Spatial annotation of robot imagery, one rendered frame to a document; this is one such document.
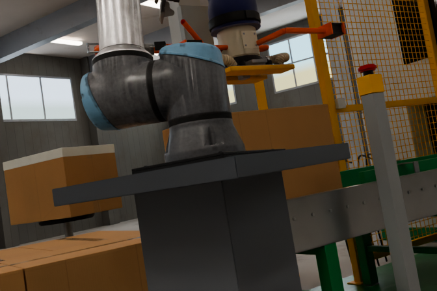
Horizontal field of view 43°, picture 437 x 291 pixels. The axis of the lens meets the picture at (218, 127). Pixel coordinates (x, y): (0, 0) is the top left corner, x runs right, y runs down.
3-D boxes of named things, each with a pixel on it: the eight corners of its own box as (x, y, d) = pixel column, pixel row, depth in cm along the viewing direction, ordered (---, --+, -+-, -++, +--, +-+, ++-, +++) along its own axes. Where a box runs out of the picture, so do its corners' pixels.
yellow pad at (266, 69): (280, 73, 247) (278, 62, 247) (295, 68, 238) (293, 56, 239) (216, 76, 228) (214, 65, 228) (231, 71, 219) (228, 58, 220)
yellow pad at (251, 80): (255, 83, 262) (253, 73, 263) (268, 78, 254) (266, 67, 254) (193, 87, 243) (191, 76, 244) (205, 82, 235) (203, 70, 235)
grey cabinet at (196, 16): (211, 54, 350) (204, 8, 352) (216, 52, 345) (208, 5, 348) (183, 55, 339) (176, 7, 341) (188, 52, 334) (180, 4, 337)
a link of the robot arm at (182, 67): (224, 109, 123) (213, 32, 125) (151, 121, 126) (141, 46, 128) (237, 115, 138) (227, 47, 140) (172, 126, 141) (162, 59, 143)
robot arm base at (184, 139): (259, 152, 134) (253, 112, 136) (221, 154, 118) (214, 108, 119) (193, 164, 144) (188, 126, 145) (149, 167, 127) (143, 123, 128)
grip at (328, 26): (331, 39, 243) (330, 28, 243) (346, 33, 236) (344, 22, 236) (317, 39, 238) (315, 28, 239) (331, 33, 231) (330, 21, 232)
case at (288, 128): (285, 201, 269) (271, 119, 272) (344, 196, 236) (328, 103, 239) (175, 223, 236) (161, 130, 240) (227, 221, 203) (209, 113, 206)
